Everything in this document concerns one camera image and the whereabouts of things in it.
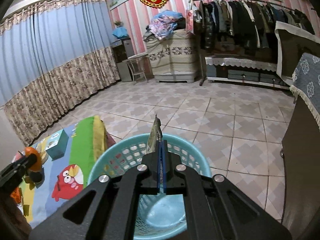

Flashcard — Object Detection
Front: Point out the snack wrapper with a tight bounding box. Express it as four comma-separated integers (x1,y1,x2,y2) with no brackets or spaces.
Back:
146,115,163,154

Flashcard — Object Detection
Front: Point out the orange peel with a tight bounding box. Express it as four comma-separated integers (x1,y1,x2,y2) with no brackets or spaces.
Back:
24,147,42,172

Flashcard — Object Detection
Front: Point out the colourful cartoon play mat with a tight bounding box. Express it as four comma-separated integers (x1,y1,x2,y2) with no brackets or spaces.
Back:
12,115,115,228

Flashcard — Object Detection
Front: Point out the light blue tissue box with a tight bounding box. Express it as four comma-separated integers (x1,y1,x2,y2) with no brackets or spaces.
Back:
45,129,69,160

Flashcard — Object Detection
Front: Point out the turquoise plastic laundry basket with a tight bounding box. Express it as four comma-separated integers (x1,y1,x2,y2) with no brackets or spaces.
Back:
87,133,212,239

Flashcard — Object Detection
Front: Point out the blue and floral curtain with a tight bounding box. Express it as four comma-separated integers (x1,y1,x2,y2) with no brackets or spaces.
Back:
1,0,120,145

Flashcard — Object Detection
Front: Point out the low tv cabinet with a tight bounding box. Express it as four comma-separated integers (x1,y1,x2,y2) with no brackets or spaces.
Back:
205,56,289,89

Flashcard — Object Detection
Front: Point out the small folding table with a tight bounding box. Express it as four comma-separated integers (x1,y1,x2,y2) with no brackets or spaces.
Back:
123,52,149,82

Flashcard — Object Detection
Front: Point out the cabinet with patterned cover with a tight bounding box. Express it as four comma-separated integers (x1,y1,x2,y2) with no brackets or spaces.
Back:
145,29,200,83

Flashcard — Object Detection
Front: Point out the blue floral lace cloth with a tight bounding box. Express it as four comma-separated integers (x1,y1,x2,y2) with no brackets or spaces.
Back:
290,53,320,126

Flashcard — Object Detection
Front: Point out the water dispenser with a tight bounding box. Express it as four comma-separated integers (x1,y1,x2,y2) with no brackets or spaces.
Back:
111,37,135,82

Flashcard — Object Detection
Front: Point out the blue covered plant pot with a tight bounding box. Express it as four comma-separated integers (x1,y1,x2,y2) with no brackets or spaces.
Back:
112,21,129,40

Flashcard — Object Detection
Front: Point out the clothes rack with garments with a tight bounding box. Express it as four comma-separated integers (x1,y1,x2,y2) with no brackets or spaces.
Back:
186,0,316,81

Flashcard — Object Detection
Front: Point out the television with cloth cover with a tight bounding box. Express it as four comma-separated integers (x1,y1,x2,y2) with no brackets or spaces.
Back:
274,21,319,86

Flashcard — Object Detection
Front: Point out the pile of folded bedding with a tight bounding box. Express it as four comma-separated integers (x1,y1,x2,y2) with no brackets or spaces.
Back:
143,10,185,42

